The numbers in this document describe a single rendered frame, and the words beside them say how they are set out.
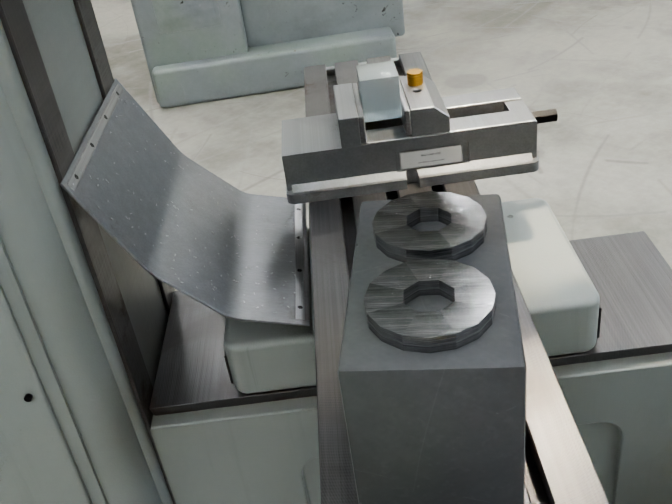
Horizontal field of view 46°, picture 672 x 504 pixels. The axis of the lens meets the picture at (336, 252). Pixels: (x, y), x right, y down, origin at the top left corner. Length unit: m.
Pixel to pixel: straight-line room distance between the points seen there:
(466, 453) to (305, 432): 0.58
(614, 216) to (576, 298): 1.72
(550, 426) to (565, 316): 0.34
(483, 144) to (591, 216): 1.69
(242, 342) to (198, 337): 0.19
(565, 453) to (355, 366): 0.26
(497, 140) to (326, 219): 0.25
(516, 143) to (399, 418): 0.63
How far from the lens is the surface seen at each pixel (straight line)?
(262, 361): 1.04
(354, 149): 1.06
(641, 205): 2.84
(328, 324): 0.85
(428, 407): 0.53
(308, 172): 1.07
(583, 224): 2.71
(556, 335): 1.07
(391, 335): 0.52
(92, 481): 1.12
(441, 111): 1.05
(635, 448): 1.25
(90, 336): 0.99
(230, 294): 1.01
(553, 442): 0.72
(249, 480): 1.19
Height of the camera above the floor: 1.43
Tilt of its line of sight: 33 degrees down
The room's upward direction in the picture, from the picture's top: 8 degrees counter-clockwise
